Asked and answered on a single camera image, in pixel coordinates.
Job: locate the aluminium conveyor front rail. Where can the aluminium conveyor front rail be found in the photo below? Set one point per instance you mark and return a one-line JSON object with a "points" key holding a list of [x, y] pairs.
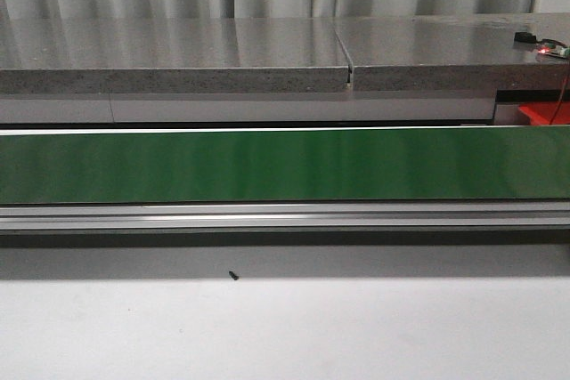
{"points": [[509, 215]]}

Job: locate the grey stone slab right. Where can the grey stone slab right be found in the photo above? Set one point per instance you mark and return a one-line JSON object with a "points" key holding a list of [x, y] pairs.
{"points": [[469, 52]]}

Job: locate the grey stone slab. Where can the grey stone slab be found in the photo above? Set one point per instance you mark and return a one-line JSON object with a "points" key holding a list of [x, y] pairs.
{"points": [[171, 56], [469, 52]]}

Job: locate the grey stone slab left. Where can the grey stone slab left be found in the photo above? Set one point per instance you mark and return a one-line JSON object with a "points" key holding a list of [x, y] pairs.
{"points": [[171, 56]]}

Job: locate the red plastic bin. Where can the red plastic bin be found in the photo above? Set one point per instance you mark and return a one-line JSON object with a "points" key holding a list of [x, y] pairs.
{"points": [[546, 113]]}

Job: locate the green circuit board red LED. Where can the green circuit board red LED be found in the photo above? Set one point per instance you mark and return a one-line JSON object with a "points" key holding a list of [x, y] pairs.
{"points": [[560, 51]]}

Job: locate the black sensor module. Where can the black sensor module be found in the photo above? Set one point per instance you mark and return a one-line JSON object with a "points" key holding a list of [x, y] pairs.
{"points": [[525, 38]]}

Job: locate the green conveyor belt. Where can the green conveyor belt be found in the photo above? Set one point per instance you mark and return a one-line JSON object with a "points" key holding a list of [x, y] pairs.
{"points": [[489, 162]]}

